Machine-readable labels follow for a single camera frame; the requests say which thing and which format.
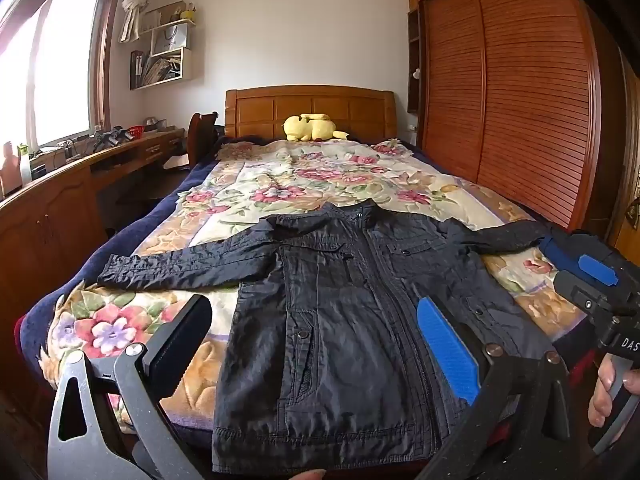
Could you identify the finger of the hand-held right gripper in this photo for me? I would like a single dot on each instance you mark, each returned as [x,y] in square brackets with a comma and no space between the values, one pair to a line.
[556,255]
[600,270]

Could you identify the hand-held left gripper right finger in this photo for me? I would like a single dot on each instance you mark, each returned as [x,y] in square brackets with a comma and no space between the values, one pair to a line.
[445,345]

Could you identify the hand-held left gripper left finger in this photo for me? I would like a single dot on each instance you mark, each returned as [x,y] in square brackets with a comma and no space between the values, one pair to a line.
[180,330]

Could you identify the black jacket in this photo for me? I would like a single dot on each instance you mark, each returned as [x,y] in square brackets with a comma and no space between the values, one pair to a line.
[340,310]

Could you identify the person's right hand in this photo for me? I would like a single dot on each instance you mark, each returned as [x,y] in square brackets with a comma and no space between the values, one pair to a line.
[599,395]

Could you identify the wooden door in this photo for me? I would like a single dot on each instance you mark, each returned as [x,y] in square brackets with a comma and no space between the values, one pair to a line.
[631,160]

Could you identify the wooden desk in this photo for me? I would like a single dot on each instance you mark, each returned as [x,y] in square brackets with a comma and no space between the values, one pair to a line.
[50,220]

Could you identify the wooden slatted wardrobe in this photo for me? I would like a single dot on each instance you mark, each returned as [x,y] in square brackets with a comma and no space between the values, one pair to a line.
[525,85]

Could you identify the floral blanket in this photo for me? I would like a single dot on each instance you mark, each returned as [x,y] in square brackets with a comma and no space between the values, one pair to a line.
[280,185]

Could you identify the wooden chair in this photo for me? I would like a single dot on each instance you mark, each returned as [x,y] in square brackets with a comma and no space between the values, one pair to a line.
[200,135]

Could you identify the red basket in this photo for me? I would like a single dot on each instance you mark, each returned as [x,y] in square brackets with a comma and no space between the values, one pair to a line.
[135,133]

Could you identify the wooden bed headboard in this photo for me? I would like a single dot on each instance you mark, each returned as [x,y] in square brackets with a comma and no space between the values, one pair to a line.
[260,110]

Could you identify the orange bottle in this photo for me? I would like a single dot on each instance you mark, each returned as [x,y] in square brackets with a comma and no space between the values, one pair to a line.
[9,170]

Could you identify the yellow plush toy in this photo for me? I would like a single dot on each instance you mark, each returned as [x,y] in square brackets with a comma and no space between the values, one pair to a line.
[305,127]

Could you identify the row of books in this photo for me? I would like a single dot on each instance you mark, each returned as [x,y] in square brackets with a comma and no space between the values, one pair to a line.
[155,70]

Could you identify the window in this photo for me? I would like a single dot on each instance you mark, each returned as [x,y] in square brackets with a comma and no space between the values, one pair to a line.
[55,70]

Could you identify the white paper bag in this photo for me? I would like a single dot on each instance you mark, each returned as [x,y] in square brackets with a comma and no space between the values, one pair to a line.
[170,37]

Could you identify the tied white curtain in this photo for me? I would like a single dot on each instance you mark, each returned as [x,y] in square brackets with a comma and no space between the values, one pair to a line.
[137,5]

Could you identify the white wall shelf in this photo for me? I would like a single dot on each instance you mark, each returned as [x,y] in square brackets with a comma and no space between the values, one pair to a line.
[187,65]

